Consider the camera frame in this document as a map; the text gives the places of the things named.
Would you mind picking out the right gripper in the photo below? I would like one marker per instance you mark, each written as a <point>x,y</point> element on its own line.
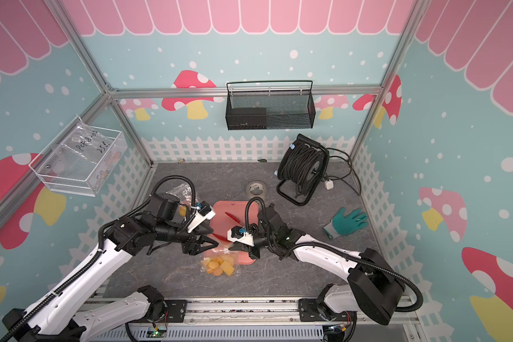
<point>245,246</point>

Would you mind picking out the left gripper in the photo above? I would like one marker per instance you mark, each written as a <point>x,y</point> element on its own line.
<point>194,249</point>

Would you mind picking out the clear resealable bag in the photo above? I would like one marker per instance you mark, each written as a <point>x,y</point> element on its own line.
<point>221,263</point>

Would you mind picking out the red kitchen tongs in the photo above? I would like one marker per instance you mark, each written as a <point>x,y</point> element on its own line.
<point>221,223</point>

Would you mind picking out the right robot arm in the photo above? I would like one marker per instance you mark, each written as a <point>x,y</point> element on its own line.
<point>371,287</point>

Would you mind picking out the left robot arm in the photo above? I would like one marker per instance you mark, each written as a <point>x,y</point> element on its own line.
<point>57,315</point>

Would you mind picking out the clear tape roll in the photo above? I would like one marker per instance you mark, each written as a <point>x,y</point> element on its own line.
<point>256,189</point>

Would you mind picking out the green rubber glove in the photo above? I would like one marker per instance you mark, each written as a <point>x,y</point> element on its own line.
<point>343,223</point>

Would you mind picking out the white power plug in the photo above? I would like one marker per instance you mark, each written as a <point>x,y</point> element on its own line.
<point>329,184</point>

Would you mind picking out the black box in basket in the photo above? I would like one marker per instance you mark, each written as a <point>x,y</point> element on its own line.
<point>242,119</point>

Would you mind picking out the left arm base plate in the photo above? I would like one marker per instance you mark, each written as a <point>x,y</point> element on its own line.
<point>173,311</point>

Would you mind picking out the black cable reel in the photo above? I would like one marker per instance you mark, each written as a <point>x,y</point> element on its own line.
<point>304,164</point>

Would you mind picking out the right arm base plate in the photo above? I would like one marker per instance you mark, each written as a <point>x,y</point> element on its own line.
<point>310,310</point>

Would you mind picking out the black mesh wall basket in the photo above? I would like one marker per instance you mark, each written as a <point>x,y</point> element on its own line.
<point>289,104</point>

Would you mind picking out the white wire wall basket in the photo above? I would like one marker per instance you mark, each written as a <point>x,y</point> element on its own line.
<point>80,161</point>

